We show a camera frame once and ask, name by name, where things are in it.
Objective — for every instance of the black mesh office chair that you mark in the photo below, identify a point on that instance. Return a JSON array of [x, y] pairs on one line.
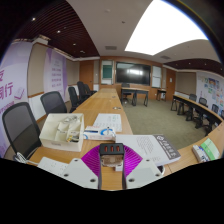
[[53, 101], [20, 126]]

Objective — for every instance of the row of black office chairs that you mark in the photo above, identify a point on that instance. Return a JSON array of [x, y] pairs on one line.
[[74, 95]]

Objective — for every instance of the narrow purple wall banner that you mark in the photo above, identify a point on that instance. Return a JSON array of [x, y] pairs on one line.
[[55, 73]]

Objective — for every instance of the white wall whiteboard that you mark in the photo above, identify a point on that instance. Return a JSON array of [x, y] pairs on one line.
[[156, 76]]

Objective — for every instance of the open white cardboard box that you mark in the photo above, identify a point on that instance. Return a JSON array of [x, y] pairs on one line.
[[53, 143]]

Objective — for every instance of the white printed paper sheet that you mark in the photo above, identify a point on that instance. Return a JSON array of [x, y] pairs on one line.
[[106, 120]]

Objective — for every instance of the colourful wall posters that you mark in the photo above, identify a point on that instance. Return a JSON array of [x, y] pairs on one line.
[[211, 86]]

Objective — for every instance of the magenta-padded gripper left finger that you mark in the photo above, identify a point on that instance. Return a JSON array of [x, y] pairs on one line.
[[78, 171]]

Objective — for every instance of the dark desk with wooden top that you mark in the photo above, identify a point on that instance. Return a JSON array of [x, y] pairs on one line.
[[135, 90]]

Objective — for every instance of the small white blue carton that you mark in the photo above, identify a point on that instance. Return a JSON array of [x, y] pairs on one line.
[[93, 133]]

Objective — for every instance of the white book with grey stripe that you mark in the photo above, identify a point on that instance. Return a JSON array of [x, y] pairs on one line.
[[146, 146]]

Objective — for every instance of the white pack of markers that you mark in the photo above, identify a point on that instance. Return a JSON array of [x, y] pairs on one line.
[[199, 153]]

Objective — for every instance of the large bright ceiling light panel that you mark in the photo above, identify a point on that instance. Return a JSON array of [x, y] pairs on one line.
[[163, 26]]

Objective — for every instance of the large black wall screen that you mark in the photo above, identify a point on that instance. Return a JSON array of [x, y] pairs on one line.
[[133, 73]]

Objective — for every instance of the green booklet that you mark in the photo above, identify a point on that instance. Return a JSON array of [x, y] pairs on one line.
[[210, 148]]

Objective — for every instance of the small dark side table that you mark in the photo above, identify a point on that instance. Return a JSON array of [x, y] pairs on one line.
[[161, 90]]

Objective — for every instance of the large white purple wall banner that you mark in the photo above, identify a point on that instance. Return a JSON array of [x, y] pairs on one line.
[[11, 76]]

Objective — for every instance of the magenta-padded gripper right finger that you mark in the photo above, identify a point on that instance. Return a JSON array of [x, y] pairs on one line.
[[145, 171]]

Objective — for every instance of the long curved wooden table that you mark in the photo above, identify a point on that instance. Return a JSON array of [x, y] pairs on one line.
[[190, 103]]

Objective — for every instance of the green white notice board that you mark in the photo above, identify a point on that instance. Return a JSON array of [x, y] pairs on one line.
[[107, 71]]

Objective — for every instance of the group of black mesh chairs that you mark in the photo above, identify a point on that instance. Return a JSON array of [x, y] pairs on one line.
[[202, 101]]

